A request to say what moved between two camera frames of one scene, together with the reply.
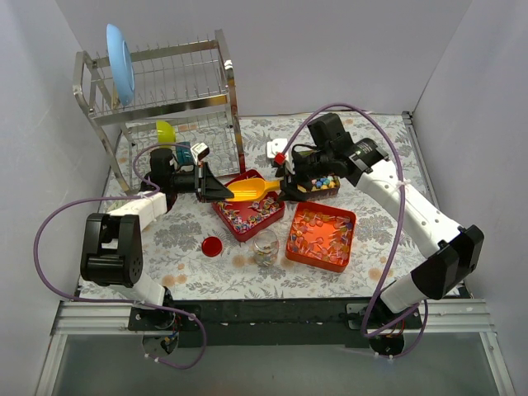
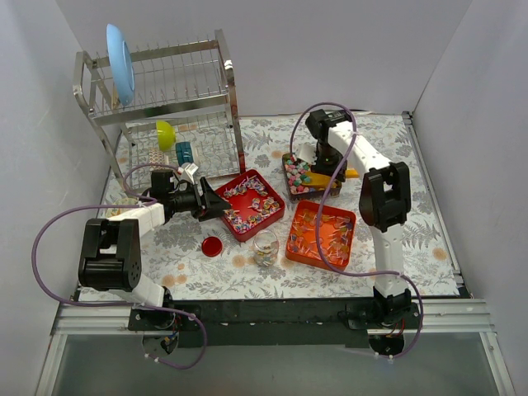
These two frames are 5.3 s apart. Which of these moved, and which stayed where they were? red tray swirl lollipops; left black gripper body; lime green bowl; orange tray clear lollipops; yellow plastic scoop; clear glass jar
Moved: left black gripper body; yellow plastic scoop
Stayed: orange tray clear lollipops; lime green bowl; red tray swirl lollipops; clear glass jar
